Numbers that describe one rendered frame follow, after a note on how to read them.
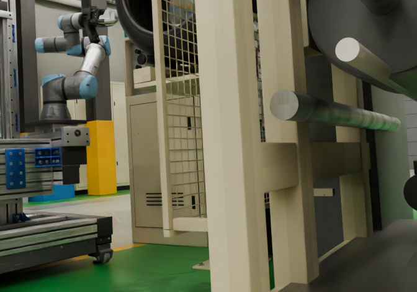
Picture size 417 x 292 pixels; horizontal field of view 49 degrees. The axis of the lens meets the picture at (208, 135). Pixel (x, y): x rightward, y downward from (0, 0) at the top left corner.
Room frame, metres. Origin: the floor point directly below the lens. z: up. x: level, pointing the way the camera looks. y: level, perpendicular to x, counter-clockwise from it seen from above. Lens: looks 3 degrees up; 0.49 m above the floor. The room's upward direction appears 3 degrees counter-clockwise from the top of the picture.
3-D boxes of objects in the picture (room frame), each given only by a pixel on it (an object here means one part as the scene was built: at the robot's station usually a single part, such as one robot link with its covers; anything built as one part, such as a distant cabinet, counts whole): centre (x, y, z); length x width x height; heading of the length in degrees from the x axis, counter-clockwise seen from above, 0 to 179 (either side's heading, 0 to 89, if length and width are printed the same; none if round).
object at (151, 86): (1.87, 0.04, 0.80); 0.37 x 0.36 x 0.02; 58
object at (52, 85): (2.28, 0.76, 0.88); 0.13 x 0.12 x 0.14; 86
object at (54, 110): (2.28, 0.77, 0.77); 0.15 x 0.15 x 0.10
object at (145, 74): (1.95, 0.16, 0.83); 0.36 x 0.09 x 0.06; 148
